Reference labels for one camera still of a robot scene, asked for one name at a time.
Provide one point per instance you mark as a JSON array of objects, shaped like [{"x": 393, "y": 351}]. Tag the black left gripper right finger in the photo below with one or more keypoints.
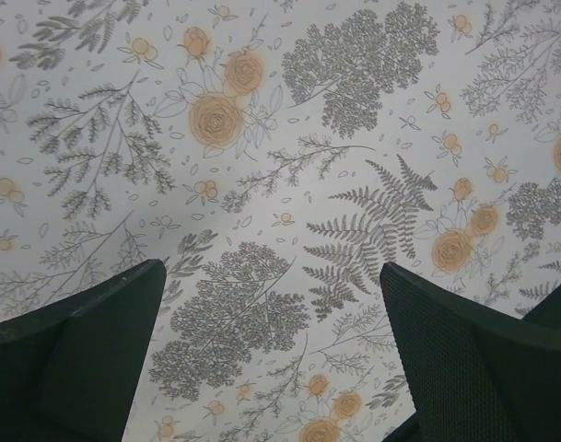
[{"x": 474, "y": 373}]

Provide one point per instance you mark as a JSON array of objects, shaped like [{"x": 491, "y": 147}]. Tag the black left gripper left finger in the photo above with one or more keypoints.
[{"x": 69, "y": 370}]

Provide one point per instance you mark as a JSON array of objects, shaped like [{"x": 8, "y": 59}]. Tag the floral patterned table mat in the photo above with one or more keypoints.
[{"x": 274, "y": 155}]

